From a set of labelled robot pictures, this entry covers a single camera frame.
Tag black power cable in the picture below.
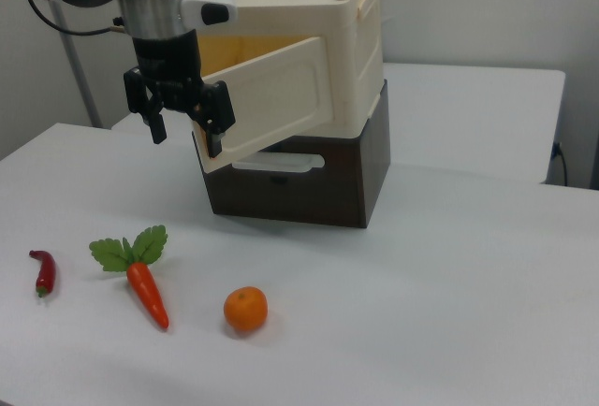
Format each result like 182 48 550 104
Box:
551 141 570 187

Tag orange toy mandarin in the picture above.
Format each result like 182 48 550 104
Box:
223 285 270 333

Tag cream plastic cabinet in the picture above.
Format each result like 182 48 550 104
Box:
186 0 386 176

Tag grey metal post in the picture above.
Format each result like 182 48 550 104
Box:
54 3 105 129

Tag orange toy carrot green leaves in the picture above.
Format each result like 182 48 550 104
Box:
88 224 170 331

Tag white plastic drawer handle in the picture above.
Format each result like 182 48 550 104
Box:
232 152 325 175

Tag dark brown wooden box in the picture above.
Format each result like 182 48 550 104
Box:
203 78 392 229

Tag red chili pepper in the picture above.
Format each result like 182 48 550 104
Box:
28 249 57 298

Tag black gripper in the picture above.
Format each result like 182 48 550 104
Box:
123 30 237 160

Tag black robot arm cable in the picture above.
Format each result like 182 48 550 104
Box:
25 0 127 37

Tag cream cabinet door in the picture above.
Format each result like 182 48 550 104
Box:
200 35 338 159

